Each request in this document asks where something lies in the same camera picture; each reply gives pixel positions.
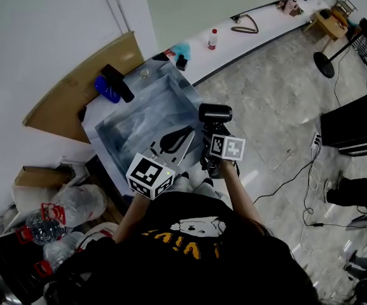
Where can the cardboard box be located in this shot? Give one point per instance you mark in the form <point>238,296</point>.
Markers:
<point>40,178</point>

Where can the person's black shoe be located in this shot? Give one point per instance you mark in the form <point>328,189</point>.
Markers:
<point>208,181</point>

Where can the red packet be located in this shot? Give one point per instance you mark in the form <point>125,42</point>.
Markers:
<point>169,53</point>

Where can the black standing fan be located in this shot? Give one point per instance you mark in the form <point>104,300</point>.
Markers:
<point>324,63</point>

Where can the silver drain cap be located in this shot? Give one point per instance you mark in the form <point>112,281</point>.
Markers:
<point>145,73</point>

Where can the person's light grey trousers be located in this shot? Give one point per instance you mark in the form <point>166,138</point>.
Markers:
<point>202,189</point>

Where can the person's right forearm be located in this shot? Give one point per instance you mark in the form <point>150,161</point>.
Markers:
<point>238,189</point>

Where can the small wooden stool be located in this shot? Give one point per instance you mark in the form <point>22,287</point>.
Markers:
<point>328,22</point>

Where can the black cabinet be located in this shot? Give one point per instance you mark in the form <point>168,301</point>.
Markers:
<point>355,126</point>

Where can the white power strip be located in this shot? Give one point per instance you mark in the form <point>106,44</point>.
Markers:
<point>315,141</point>

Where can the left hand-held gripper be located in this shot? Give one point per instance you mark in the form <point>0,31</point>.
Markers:
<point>146,175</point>

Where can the person's black printed t-shirt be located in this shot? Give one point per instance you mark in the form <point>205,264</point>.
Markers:
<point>183,265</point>

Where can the white and brown carton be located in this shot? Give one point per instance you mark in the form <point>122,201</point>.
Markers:
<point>290,6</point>

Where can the grey marble-pattern sink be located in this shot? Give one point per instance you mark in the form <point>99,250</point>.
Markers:
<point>138,113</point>

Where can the small white red-capped bottle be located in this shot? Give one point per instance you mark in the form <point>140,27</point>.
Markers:
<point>212,40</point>

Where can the person's left forearm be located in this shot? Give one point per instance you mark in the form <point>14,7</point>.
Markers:
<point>132,218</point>

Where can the brown cardboard sheet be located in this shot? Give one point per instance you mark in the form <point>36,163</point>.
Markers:
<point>75,91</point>

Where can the small black box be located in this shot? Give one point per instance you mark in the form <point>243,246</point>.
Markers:
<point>182,63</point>

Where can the blue bottle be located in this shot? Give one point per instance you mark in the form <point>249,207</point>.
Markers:
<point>107,89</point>

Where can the black rack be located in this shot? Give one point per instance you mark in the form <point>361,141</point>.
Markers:
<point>5,265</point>

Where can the black dispenser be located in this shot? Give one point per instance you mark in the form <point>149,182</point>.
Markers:
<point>118,83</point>

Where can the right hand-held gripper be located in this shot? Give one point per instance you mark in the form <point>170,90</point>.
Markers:
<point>229,148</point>

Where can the teal cloth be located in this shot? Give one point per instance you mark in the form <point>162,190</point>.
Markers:
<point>181,49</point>

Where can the black hair dryer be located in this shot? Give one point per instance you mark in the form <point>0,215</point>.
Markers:
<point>215,113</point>

